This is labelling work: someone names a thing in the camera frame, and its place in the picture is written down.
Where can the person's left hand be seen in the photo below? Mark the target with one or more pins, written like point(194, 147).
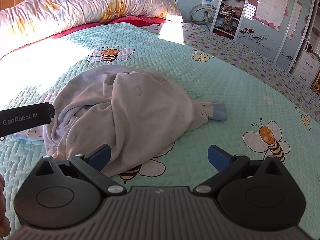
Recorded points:
point(3, 210)

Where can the patterned clothes pile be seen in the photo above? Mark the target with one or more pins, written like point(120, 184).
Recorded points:
point(228, 17)

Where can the white and teal wardrobe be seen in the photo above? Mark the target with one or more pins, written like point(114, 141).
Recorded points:
point(255, 35)

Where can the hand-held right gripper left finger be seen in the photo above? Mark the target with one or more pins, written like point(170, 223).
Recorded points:
point(100, 156)

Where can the floral duvet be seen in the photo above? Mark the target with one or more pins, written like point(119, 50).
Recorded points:
point(75, 5)

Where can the mint quilted bee bedspread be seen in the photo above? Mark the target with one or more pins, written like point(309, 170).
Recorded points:
point(225, 85)

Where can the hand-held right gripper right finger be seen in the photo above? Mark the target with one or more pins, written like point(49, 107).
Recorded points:
point(218, 157)

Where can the white drawer unit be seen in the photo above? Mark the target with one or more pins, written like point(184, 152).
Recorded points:
point(308, 66)

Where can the pink paper poster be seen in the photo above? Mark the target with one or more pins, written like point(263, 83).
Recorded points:
point(271, 5)
point(295, 20)

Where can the red blanket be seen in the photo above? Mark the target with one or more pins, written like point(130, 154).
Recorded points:
point(140, 20)

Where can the wooden chair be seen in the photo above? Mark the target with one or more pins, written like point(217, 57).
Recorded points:
point(316, 87)

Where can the white star print shirt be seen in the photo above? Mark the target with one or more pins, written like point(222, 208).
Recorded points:
point(130, 110)

